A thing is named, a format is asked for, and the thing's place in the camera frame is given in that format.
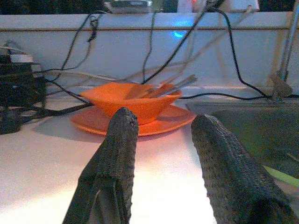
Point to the stainless steel sink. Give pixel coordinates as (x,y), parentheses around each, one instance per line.
(257,130)

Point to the black power strip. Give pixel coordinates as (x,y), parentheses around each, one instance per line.
(18,88)

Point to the dark metal pole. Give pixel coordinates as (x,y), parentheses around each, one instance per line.
(280,87)

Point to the green plate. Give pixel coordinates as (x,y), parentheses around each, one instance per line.
(285,177)

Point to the orange plate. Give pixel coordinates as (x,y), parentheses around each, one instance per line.
(172,119)

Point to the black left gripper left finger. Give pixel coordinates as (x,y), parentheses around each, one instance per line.
(112,163)

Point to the orange bowl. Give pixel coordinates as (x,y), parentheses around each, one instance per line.
(149,107)

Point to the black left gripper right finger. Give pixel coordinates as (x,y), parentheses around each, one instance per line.
(229,175)

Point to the wooden chopstick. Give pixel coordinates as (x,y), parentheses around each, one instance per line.
(164,88)

